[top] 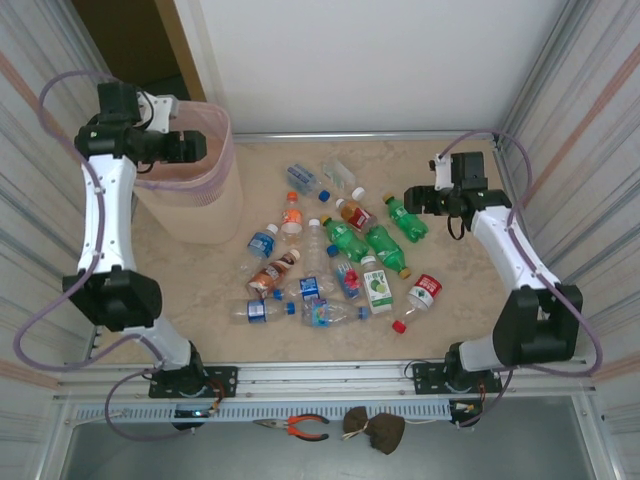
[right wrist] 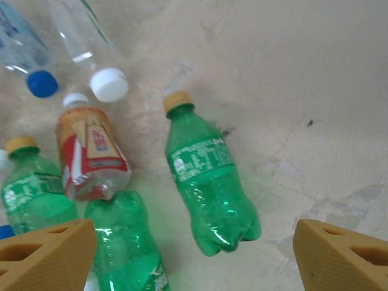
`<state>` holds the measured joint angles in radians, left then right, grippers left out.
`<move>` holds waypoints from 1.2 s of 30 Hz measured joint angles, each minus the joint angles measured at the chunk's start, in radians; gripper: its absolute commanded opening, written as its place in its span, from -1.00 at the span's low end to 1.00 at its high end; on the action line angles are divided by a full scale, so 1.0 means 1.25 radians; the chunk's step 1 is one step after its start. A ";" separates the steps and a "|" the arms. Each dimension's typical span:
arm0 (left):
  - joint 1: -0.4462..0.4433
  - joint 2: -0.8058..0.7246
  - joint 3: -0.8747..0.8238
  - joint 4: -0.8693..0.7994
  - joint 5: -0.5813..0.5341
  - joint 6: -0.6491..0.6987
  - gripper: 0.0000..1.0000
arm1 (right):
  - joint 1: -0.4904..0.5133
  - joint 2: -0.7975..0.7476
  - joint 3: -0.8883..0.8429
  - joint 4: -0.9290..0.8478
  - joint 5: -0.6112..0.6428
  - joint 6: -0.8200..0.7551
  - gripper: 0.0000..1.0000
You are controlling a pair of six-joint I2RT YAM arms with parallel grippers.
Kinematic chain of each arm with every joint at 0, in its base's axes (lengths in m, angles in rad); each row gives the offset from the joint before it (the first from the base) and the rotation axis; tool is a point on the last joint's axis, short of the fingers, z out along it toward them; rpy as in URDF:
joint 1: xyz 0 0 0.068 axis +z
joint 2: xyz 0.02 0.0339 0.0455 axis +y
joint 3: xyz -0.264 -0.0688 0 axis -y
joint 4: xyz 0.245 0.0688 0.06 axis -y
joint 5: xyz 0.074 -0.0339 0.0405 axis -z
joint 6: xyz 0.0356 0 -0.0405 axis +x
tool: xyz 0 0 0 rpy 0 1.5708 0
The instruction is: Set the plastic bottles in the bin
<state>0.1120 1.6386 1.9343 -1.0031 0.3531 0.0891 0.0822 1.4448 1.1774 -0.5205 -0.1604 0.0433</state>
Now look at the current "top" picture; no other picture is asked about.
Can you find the small green bottle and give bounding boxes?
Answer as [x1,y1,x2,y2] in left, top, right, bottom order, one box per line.
[382,193,430,245]

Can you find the green bottle yellow cap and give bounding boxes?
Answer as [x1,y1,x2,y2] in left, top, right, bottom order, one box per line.
[364,224,413,279]
[320,214,370,264]

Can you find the crushed clear bottle white cap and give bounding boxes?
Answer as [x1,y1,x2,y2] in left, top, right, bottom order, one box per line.
[321,158,366,200]

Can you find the red label bottle red cap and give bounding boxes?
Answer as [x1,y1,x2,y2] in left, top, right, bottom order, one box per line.
[391,272,444,335]

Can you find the white green label bottle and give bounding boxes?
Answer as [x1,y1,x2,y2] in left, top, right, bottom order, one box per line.
[360,255,395,316]

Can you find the pink flower bottle blue cap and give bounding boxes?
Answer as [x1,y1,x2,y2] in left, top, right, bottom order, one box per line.
[326,244,364,300]

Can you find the tall clear bottle white cap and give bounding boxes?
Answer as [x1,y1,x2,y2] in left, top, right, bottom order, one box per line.
[301,218,330,281]

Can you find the blue label bottle white cap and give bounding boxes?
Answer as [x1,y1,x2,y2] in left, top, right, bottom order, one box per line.
[238,223,280,274]

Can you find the orange label bottle orange cap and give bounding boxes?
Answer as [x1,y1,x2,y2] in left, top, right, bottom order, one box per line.
[280,191,305,245]

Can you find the dark blue label clear bottle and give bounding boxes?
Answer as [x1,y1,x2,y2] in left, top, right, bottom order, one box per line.
[272,273,338,304]

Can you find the colourful label bottle blue cap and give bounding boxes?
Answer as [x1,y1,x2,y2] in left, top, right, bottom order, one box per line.
[299,297,372,330]

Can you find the pink mesh waste bin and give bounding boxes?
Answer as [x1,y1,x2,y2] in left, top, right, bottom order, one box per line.
[130,99,245,246]

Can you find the brown wooden door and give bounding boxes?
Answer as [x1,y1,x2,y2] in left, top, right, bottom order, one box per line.
[72,0,207,101]

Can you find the brown cloth pouch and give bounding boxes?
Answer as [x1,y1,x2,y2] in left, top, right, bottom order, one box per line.
[341,405,407,457]

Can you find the grey metal sheet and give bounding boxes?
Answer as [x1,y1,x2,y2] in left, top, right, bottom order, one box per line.
[59,424,596,480]

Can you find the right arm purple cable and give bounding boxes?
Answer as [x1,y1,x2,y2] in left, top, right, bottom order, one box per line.
[437,130,604,429]

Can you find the thin aluminium edge rail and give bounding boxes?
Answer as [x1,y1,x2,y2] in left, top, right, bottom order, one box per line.
[232,130,501,145]

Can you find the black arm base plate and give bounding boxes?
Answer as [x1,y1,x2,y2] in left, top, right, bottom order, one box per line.
[148,366,239,400]
[411,362,503,397]

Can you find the long aluminium base rail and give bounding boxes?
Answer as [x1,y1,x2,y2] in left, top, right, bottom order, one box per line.
[55,355,599,401]

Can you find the grey slotted cable duct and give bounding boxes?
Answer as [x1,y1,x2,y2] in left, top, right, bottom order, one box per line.
[67,399,454,426]

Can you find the orange handled pliers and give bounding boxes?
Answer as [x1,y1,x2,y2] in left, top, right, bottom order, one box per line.
[252,413,332,443]

